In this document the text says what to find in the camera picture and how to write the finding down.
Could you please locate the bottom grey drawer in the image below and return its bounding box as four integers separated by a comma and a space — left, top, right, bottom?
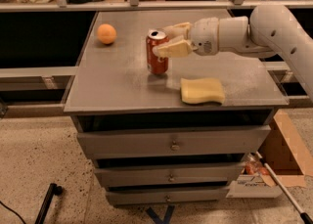
106, 187, 229, 205

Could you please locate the grey drawer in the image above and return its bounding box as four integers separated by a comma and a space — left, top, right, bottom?
77, 125, 271, 159
106, 187, 229, 205
95, 162, 244, 188

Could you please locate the middle grey drawer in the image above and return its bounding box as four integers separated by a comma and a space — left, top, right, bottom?
95, 162, 244, 188

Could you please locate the red coke can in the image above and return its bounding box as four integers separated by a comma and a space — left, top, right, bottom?
146, 29, 168, 74

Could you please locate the cardboard box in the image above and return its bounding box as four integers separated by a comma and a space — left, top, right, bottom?
227, 110, 313, 198

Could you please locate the grey drawer cabinet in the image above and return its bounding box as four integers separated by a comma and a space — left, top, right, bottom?
65, 10, 287, 193

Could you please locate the yellow sponge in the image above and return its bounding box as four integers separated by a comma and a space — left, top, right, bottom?
180, 78, 225, 105

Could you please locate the white stick black handle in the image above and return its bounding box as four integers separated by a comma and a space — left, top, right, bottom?
256, 152, 313, 224

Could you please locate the orange fruit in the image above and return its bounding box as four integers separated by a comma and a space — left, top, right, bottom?
97, 23, 117, 44

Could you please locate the black bar on floor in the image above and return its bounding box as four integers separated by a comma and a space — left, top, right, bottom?
35, 183, 63, 224

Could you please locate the black cable on floor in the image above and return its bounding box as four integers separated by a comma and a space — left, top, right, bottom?
0, 200, 27, 224

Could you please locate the top grey drawer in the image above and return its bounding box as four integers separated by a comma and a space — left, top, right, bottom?
77, 125, 271, 159

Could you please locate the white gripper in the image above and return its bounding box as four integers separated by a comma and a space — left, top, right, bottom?
153, 18, 219, 58

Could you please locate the orange packet in box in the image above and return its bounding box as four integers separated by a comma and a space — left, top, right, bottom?
245, 155, 269, 175

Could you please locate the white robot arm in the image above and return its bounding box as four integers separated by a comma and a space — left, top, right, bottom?
153, 5, 313, 100

